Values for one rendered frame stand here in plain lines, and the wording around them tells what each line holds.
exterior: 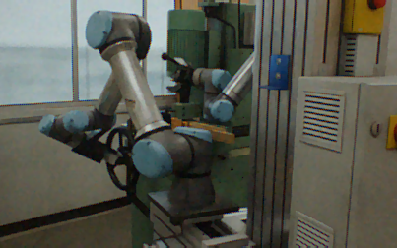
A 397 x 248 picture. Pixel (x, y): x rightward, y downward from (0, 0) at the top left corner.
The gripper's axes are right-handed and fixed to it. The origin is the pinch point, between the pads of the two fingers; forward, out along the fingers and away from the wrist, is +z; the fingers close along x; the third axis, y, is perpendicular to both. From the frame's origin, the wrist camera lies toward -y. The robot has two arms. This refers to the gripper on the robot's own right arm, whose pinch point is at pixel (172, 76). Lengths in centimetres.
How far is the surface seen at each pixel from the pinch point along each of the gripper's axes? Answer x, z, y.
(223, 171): 34, -10, -35
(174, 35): -18.9, 10.0, -1.5
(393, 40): -103, 34, -229
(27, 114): 39, 143, 6
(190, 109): 10.5, 8.8, -21.5
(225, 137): 19.1, -18.4, -22.2
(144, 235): 77, 20, -25
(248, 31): -33.7, -1.8, -33.5
